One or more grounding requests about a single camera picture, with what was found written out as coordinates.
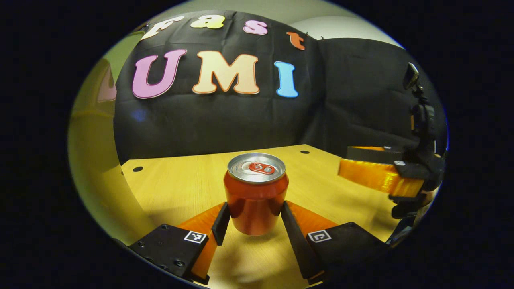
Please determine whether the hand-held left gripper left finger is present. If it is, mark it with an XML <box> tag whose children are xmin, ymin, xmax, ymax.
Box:
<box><xmin>128</xmin><ymin>202</ymin><xmax>231</xmax><ymax>285</ymax></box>

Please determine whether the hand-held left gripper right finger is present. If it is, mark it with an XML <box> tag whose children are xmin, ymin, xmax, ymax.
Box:
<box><xmin>280</xmin><ymin>201</ymin><xmax>388</xmax><ymax>285</ymax></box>

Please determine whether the red pop can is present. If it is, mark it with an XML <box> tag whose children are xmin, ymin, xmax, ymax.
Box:
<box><xmin>224</xmin><ymin>153</ymin><xmax>289</xmax><ymax>236</ymax></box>

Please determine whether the green desktop garbage bin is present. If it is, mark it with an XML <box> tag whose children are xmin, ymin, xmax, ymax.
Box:
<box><xmin>67</xmin><ymin>30</ymin><xmax>157</xmax><ymax>245</ymax></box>

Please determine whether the wooden desktop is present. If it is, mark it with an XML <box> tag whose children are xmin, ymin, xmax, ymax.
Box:
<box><xmin>120</xmin><ymin>144</ymin><xmax>402</xmax><ymax>289</ymax></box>

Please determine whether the black backdrop cloth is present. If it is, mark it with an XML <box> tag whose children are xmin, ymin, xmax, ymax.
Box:
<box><xmin>114</xmin><ymin>10</ymin><xmax>448</xmax><ymax>165</ymax></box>

